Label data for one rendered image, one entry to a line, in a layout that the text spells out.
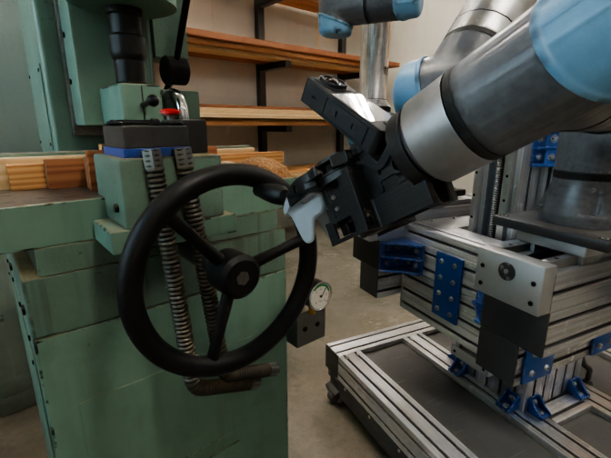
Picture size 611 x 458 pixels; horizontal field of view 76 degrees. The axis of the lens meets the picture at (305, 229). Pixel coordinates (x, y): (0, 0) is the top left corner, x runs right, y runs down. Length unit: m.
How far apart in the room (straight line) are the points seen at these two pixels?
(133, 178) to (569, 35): 0.46
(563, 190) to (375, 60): 0.64
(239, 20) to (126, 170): 3.18
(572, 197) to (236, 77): 3.03
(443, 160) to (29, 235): 0.52
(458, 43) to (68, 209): 0.52
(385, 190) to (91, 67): 0.67
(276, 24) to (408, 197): 3.59
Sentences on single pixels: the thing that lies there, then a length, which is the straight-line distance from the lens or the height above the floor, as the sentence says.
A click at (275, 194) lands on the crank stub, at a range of 0.46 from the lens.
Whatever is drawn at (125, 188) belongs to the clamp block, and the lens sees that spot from 0.54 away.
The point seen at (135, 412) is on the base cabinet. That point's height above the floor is 0.53.
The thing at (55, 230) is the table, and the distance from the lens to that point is 0.63.
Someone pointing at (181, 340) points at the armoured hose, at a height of 0.71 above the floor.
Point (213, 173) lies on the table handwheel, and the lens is 0.48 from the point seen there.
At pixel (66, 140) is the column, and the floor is 0.97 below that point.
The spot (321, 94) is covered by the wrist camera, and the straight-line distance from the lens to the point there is 0.39.
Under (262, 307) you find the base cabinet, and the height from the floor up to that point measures 0.64.
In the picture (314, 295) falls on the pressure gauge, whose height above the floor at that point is 0.67.
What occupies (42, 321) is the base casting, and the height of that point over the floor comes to 0.74.
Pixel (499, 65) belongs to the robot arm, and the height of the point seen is 1.04.
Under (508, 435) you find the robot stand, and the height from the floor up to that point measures 0.21.
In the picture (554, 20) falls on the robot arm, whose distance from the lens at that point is 0.27.
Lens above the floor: 1.00
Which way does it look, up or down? 15 degrees down
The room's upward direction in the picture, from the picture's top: straight up
